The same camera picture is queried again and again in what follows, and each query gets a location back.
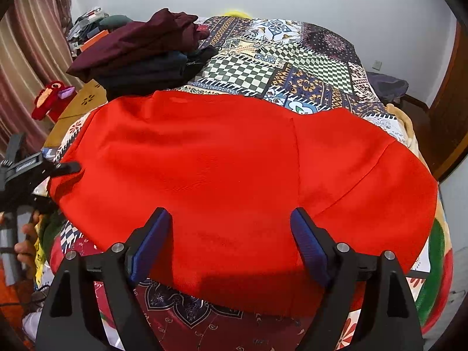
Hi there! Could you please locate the red garment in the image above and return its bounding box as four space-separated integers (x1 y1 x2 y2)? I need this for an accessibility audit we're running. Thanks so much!
47 91 439 318

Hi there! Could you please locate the striped curtain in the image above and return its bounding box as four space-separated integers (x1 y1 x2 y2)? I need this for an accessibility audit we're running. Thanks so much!
0 0 74 154

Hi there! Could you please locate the wooden door frame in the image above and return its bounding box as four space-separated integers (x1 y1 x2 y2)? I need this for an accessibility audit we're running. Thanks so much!
400 20 468 183

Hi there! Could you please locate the mustard patterned cloth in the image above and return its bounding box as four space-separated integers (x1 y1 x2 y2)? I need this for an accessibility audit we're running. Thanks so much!
44 80 110 147

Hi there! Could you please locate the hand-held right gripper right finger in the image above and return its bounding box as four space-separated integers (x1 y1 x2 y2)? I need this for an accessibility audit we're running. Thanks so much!
290 207 425 351

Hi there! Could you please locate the pile of small clutter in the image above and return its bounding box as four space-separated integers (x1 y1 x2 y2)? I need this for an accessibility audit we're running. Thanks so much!
68 6 110 50

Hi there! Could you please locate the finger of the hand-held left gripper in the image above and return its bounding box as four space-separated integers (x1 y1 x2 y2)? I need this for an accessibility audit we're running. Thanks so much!
49 161 82 178

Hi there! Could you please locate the person's left hand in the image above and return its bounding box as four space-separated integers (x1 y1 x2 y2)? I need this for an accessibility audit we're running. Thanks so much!
15 212 42 273

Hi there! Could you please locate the grey bag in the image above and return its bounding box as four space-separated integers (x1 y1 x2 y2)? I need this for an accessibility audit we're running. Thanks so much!
366 71 409 105

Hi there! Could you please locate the dark navy garment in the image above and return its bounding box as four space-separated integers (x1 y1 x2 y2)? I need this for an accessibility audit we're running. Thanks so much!
97 46 220 101

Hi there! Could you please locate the red plush toy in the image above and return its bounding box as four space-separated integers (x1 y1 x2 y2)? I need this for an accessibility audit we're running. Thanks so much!
31 80 76 122

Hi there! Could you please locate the orange box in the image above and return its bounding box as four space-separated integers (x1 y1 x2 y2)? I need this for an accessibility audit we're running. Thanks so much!
81 29 109 51

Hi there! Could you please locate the patchwork patterned bedspread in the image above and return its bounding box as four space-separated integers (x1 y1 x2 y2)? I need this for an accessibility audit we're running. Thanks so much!
35 15 456 351

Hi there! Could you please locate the beige blanket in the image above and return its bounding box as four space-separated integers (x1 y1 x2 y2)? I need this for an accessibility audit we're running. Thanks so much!
386 104 417 154

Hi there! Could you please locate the maroon garment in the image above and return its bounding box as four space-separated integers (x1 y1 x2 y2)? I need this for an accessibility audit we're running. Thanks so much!
66 8 211 83

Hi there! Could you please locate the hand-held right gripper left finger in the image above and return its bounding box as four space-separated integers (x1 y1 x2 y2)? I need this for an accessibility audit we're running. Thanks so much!
35 207 172 351

